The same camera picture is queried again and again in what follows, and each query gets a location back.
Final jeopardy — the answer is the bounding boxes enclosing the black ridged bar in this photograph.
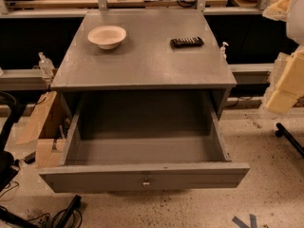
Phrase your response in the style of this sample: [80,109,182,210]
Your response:
[170,37,204,48]

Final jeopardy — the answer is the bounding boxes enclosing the open cardboard box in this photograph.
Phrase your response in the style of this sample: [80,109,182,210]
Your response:
[16,91,67,168]

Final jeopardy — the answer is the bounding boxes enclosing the white paper bowl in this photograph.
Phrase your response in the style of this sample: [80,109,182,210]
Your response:
[87,26,126,49]

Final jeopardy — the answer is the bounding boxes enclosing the black chair base leg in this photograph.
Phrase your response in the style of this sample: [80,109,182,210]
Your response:
[275,123,304,158]

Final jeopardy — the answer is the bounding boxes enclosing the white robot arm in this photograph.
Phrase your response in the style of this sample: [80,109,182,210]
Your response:
[260,0,304,118]

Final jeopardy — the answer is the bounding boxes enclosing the clear sanitizer bottle left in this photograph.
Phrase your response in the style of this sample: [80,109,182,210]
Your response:
[38,52,55,77]

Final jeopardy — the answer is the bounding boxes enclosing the black stand at left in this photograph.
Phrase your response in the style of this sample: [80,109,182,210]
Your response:
[0,91,27,194]

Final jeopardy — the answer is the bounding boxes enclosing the black power strip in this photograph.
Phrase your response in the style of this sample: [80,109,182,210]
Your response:
[55,195,81,228]

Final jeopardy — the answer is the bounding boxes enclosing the grey top drawer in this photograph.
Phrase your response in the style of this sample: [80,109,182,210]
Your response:
[40,90,249,193]

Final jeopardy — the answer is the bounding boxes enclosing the small white pump bottle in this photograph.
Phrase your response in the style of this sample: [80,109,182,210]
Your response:
[219,42,229,60]

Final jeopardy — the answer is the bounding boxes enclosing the grey wooden cabinet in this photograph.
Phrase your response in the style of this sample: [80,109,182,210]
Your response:
[51,9,236,113]

